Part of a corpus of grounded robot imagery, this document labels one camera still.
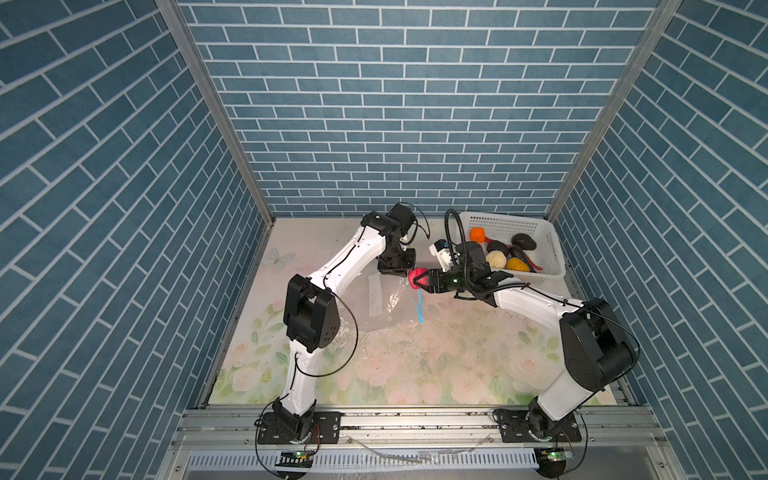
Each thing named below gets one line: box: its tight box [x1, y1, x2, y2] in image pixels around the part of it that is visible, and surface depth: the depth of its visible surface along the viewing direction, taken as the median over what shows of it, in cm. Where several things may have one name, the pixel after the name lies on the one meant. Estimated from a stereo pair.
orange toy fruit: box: [469, 227, 486, 244], surface depth 113 cm
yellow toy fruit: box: [507, 257, 530, 272], surface depth 102 cm
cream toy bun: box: [485, 250, 507, 269], surface depth 104 cm
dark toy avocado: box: [511, 232, 537, 251], surface depth 110 cm
